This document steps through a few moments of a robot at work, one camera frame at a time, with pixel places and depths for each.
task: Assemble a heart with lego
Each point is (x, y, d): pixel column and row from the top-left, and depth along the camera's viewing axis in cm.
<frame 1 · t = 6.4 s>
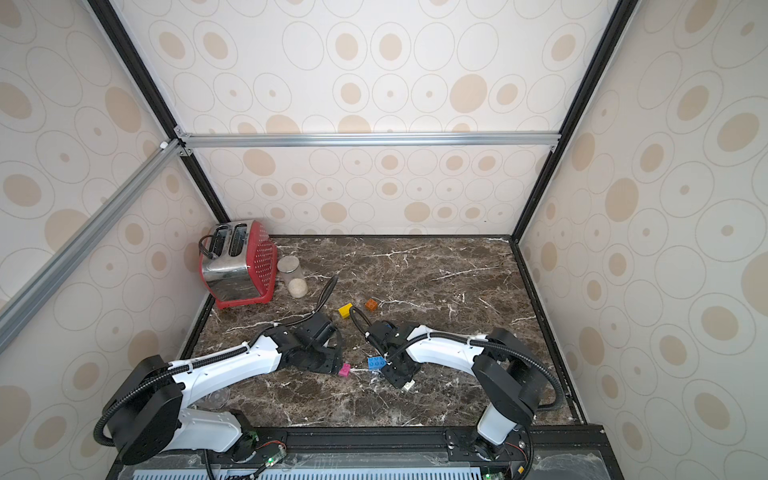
left hand: (340, 363, 83), fingers open
right hand: (408, 374, 86), fingers open
red and chrome toaster: (239, 257, 92), point 18 cm above the table
yellow lego brick: (345, 310, 99), point 2 cm above the table
orange lego brick: (371, 304, 101), on the table
long blue lego brick: (376, 363, 87), point 2 cm above the table
pink lego brick: (344, 372, 85), point 3 cm above the table

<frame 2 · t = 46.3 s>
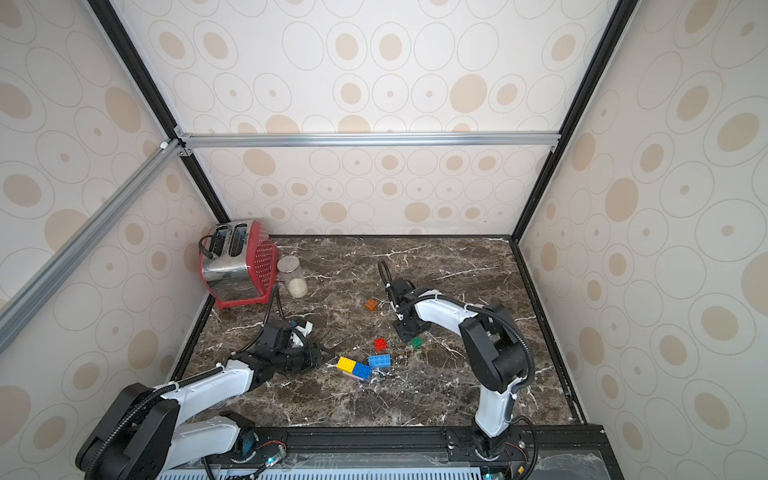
left hand: (337, 356, 84), fingers open
right hand: (421, 329, 94), fingers open
yellow lego brick: (345, 364, 83), point 6 cm above the table
small blue lego brick: (362, 371, 83), point 5 cm above the table
green lego brick: (417, 342, 92), point 2 cm above the table
red lego brick: (380, 344, 91), point 2 cm above the table
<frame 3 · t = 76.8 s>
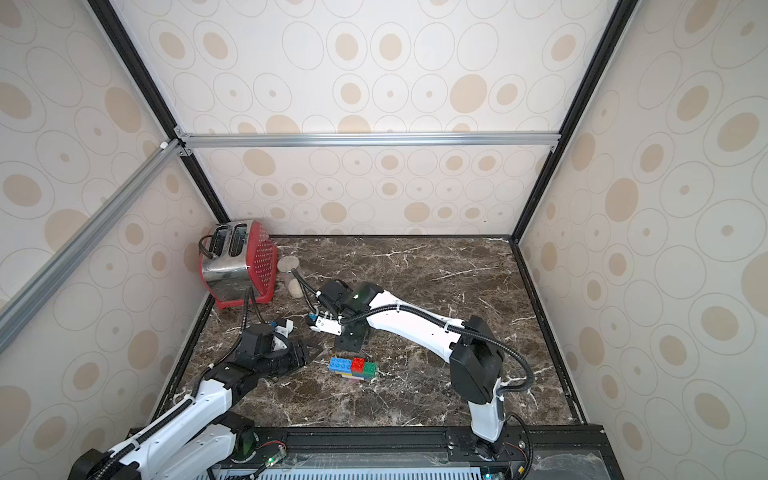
left hand: (322, 351, 81), fingers open
right hand: (358, 331, 82), fingers open
long blue lego brick: (340, 365, 81), point 8 cm above the table
green lego brick: (370, 368, 81), point 8 cm above the table
red lego brick: (358, 364, 79), point 10 cm above the table
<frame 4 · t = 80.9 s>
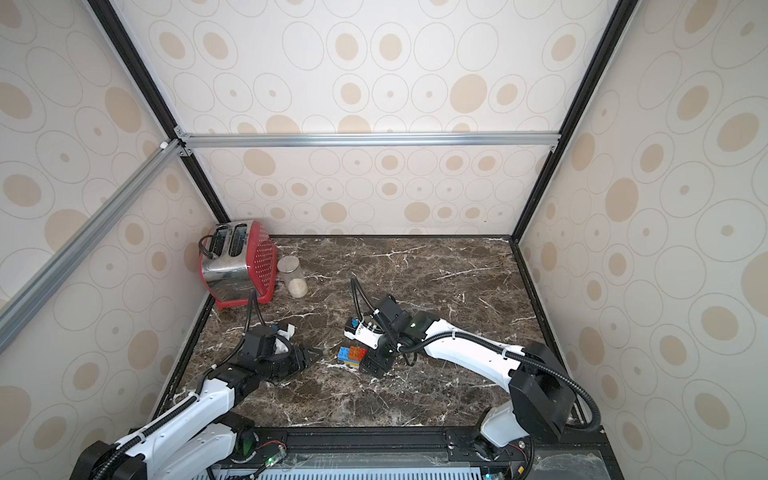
left hand: (323, 356, 82), fingers open
right hand: (377, 349, 81), fingers open
long blue lego brick: (343, 354, 83), point 8 cm above the table
